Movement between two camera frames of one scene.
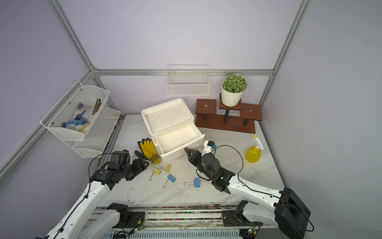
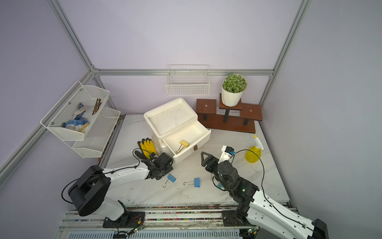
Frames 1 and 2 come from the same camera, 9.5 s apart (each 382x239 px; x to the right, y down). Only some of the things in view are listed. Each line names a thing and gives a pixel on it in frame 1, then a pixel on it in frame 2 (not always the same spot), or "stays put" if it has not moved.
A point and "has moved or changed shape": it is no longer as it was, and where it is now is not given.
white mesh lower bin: x=98 y=136 stays put
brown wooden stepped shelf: x=241 y=118 stays put
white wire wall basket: x=188 y=79 stays put
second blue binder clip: x=196 y=182 stays put
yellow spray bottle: x=253 y=154 stays put
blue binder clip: x=170 y=178 stays put
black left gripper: x=140 y=166 -> x=168 y=169
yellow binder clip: x=155 y=171 has moved or changed shape
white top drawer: x=170 y=143 has moved or changed shape
